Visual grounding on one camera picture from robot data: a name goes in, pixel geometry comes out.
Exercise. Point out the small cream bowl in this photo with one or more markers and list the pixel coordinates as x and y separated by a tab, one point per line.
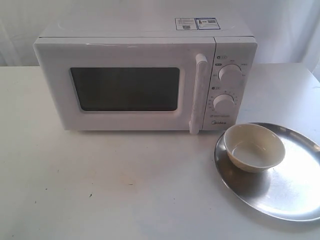
253	148

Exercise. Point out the white microwave oven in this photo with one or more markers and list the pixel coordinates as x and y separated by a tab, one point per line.
150	75

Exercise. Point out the round silver metal tray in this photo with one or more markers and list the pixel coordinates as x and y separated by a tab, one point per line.
289	191

